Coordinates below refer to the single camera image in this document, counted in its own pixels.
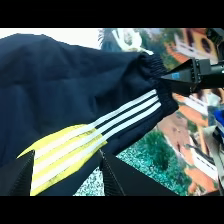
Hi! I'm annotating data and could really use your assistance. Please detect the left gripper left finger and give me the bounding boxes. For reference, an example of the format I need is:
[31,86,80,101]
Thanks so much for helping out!
[0,150,36,197]

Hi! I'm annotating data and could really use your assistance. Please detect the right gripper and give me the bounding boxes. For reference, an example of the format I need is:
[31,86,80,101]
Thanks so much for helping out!
[161,57,224,98]

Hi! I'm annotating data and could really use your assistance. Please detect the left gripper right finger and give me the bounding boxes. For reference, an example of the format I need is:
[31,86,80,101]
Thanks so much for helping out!
[99,149,180,197]

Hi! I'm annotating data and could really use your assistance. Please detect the navy striped track pants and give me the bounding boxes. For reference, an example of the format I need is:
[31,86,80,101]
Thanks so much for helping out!
[0,28,180,197]

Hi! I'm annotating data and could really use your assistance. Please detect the heap of clothes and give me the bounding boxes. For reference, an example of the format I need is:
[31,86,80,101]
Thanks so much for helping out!
[199,90,224,194]

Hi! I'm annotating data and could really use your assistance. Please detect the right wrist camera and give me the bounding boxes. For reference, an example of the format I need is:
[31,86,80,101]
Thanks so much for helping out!
[205,28,224,62]

